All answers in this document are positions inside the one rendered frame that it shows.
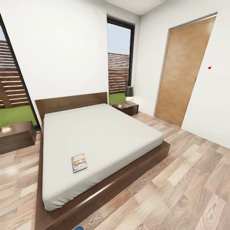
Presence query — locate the hardback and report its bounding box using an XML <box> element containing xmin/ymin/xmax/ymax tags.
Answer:
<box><xmin>72</xmin><ymin>153</ymin><xmax>88</xmax><ymax>173</ymax></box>

